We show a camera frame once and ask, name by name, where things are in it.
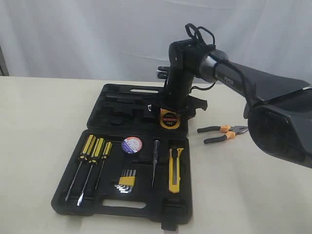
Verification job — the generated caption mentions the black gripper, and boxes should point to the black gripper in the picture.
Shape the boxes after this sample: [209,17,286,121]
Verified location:
[146,95,208,121]

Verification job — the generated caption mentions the yellow tape measure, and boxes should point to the yellow tape measure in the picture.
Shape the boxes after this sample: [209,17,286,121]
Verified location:
[159,109,181,130]

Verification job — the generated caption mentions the yellow black utility knife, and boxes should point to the yellow black utility knife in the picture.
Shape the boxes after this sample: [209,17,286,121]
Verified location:
[168,148,184,194]

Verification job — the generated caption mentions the black PVC electrical tape roll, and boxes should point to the black PVC electrical tape roll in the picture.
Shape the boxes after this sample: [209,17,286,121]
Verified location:
[121,136,143,154]

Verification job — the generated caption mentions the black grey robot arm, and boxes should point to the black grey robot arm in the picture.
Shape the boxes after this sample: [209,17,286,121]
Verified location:
[152,39,312,168]

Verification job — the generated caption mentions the black plastic tool case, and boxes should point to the black plastic tool case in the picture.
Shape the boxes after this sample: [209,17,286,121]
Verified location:
[51,84,193,231]

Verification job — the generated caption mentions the silver adjustable wrench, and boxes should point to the silver adjustable wrench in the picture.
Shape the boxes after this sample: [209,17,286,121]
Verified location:
[147,104,157,113]

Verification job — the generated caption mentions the white backdrop curtain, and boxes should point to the white backdrop curtain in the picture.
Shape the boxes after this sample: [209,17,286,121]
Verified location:
[0,0,312,82]

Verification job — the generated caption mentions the small yellow black screwdriver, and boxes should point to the small yellow black screwdriver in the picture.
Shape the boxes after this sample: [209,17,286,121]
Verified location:
[95,141,113,191]

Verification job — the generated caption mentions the middle yellow black screwdriver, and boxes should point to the middle yellow black screwdriver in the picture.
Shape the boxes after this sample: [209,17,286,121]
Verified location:
[77,137,105,206]

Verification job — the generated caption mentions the hex key set yellow holder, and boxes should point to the hex key set yellow holder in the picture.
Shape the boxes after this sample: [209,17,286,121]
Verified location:
[114,169,137,194]

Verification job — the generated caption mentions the large yellow black screwdriver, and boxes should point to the large yellow black screwdriver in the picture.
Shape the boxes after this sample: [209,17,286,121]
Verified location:
[65,134,96,201]

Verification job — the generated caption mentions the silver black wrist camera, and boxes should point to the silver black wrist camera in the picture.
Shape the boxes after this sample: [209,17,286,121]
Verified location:
[156,66,170,79]

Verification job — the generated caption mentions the orange black handled pliers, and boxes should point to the orange black handled pliers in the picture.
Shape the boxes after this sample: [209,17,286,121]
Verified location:
[197,125,248,144]

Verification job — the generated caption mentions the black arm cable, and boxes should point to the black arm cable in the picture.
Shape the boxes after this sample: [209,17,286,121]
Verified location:
[184,23,259,105]

